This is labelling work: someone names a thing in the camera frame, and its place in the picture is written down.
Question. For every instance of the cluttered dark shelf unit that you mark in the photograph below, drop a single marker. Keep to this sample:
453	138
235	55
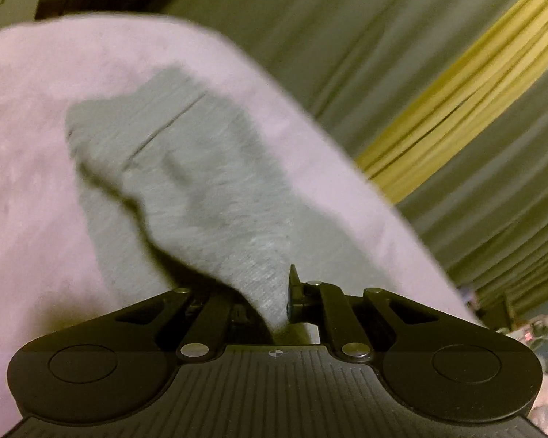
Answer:
520	324

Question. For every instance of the pink fleece blanket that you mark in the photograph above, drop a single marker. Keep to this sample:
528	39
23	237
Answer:
32	169

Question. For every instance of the grey curtain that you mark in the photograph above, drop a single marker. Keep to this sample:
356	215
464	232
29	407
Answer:
347	32

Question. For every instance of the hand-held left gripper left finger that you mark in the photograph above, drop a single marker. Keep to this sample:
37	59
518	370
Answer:
212	319

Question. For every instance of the grey knit pants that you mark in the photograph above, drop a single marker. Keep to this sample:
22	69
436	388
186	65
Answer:
201	191

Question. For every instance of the yellow curtain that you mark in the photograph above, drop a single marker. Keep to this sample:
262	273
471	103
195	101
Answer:
466	96

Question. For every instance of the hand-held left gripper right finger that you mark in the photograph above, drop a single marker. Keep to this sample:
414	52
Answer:
296	301

